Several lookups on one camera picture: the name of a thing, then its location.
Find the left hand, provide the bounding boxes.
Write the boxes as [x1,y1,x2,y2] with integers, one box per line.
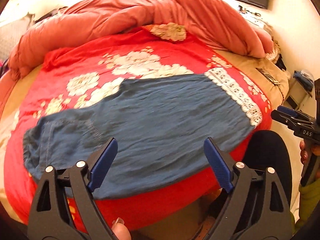
[111,217,131,240]

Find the blue denim pants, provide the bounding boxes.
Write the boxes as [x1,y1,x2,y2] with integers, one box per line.
[23,68,263,199]

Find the beige bed sheet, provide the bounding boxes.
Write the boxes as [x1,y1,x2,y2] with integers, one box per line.
[0,48,291,223]

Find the red floral blanket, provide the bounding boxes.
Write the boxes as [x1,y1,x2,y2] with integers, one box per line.
[4,28,272,230]

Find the right green sleeve forearm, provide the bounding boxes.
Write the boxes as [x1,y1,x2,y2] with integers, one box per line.
[290,178,320,235]

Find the grey quilted headboard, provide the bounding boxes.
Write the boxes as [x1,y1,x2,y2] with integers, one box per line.
[0,13,35,62]

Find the right hand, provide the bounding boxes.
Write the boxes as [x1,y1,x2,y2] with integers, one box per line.
[299,139,320,181]

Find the salmon pink comforter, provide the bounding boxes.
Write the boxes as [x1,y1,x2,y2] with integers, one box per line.
[8,0,273,81]

